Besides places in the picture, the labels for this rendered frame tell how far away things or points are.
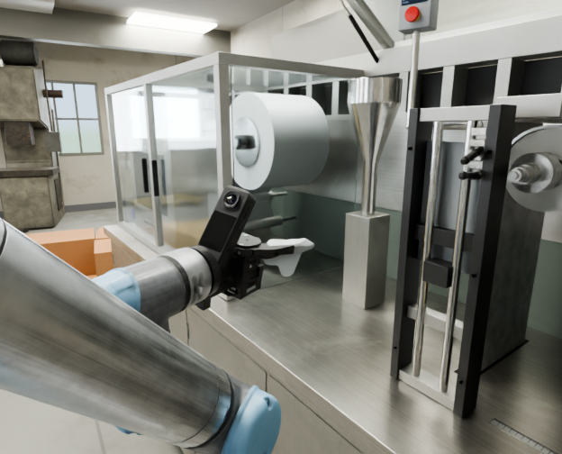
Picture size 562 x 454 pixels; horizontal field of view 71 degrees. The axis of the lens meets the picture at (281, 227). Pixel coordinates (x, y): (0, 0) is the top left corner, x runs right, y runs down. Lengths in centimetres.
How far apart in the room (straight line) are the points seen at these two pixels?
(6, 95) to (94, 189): 213
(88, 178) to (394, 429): 735
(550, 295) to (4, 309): 114
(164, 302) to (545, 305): 98
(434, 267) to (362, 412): 29
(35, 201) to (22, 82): 160
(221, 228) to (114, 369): 31
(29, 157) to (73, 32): 191
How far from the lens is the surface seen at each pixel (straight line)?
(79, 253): 384
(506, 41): 122
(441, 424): 83
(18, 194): 664
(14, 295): 23
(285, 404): 103
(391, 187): 138
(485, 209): 70
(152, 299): 46
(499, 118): 69
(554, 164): 76
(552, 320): 122
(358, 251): 115
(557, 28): 118
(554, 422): 92
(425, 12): 98
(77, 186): 781
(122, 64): 796
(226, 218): 55
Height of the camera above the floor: 140
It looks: 14 degrees down
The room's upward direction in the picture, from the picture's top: straight up
